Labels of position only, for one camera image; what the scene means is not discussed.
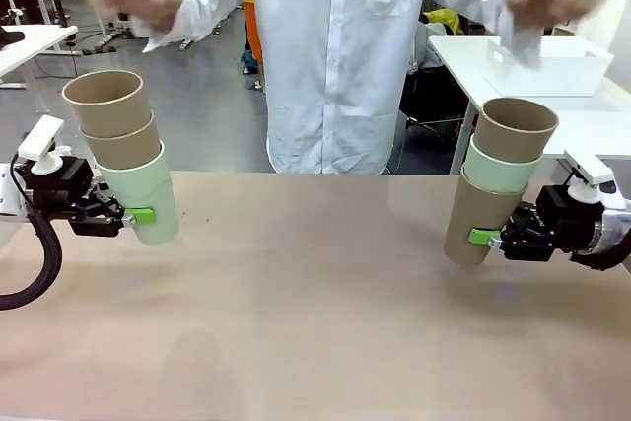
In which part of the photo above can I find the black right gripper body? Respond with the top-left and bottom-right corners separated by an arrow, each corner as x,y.
497,185 -> 605,263

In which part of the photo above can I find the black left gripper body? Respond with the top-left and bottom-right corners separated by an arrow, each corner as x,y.
22,155 -> 124,239

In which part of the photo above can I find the mint green paper cup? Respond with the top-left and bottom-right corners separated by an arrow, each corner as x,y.
93,140 -> 180,246
462,136 -> 542,195

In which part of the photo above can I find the white plastic basket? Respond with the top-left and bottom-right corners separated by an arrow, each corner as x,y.
485,35 -> 615,98

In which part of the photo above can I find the large white side table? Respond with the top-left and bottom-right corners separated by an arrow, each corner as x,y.
427,35 -> 631,176

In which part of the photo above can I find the black office chair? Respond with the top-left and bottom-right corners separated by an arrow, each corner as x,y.
397,21 -> 477,151

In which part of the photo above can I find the small white side table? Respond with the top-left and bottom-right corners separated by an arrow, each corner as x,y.
0,24 -> 79,114

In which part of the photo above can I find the orange object behind person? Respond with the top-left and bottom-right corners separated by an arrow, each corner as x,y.
243,0 -> 263,70

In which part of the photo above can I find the yellow green bag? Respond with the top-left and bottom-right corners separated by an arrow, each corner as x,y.
422,8 -> 465,36

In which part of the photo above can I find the person's torso white shirt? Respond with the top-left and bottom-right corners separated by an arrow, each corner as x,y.
248,0 -> 438,176

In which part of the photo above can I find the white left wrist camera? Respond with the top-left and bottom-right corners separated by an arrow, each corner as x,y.
18,114 -> 73,175

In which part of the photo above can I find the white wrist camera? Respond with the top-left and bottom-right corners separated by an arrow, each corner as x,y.
564,148 -> 626,210
18,114 -> 73,175

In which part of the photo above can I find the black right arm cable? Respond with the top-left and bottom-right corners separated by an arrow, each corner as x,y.
570,238 -> 631,273

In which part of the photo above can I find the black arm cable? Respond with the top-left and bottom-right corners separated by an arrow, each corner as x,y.
570,238 -> 631,273
0,154 -> 64,312

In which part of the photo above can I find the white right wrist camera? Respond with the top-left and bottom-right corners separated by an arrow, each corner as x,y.
564,148 -> 626,210

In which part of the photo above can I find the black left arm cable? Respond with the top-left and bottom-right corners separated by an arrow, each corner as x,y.
0,154 -> 64,312

